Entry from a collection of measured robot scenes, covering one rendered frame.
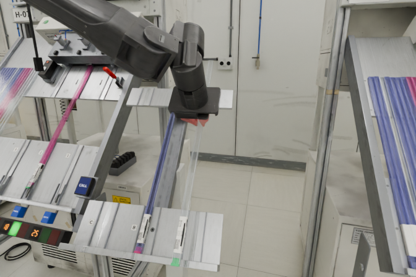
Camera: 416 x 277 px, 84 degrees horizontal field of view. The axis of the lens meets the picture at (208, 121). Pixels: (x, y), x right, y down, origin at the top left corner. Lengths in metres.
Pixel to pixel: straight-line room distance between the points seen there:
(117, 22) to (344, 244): 0.96
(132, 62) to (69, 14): 0.10
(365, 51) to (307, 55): 1.50
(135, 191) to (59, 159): 0.34
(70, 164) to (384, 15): 1.25
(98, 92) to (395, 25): 1.16
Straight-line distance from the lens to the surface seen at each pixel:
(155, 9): 1.06
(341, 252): 1.05
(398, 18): 1.20
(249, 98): 2.45
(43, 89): 1.14
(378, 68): 0.92
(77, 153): 0.87
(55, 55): 1.13
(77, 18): 0.39
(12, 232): 0.93
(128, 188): 1.07
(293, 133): 2.54
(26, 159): 0.99
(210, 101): 0.47
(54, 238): 0.83
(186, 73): 0.38
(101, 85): 0.97
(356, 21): 1.15
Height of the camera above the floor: 1.13
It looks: 15 degrees down
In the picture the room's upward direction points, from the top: straight up
